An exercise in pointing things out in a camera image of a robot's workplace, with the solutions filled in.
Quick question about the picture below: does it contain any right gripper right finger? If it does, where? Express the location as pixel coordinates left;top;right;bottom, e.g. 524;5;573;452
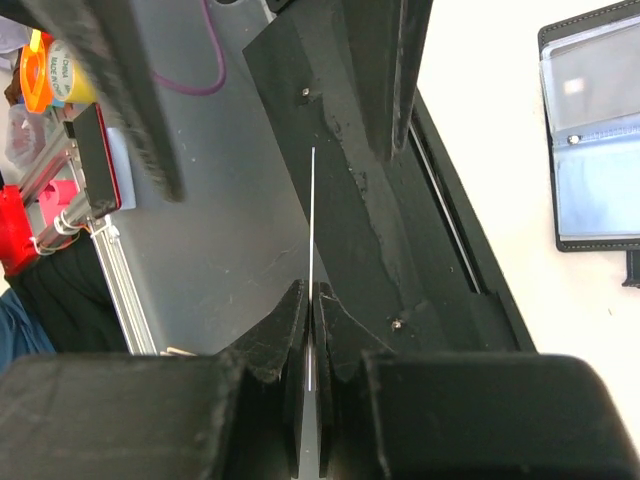
312;283;633;479

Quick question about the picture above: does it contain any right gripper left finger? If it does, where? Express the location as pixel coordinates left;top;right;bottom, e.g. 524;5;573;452
1;280;306;479

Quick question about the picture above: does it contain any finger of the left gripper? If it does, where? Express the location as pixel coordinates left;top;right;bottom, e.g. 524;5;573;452
22;1;185;202
342;0;433;162

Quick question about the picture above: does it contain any white VIP credit card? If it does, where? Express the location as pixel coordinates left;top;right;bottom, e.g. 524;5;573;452
301;146;318;479

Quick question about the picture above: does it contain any black leather card holder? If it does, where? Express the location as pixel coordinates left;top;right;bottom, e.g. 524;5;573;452
538;1;639;288

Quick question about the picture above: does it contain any yellow tape roll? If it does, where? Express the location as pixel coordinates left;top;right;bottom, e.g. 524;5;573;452
47;40;97;104

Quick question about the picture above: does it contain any orange plastic object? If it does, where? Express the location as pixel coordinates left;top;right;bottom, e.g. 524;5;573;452
19;30;53;114

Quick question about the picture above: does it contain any black red-edged box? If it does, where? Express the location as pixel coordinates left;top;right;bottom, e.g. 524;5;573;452
72;103;122;219

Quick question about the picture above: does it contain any aluminium frame rail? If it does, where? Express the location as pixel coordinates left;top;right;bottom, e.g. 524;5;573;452
19;134;159;356

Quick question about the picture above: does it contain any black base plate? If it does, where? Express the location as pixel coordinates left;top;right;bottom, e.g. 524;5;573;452
244;1;534;352

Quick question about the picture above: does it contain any red plastic bracket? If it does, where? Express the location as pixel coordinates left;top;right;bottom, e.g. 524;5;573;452
0;185;38;276

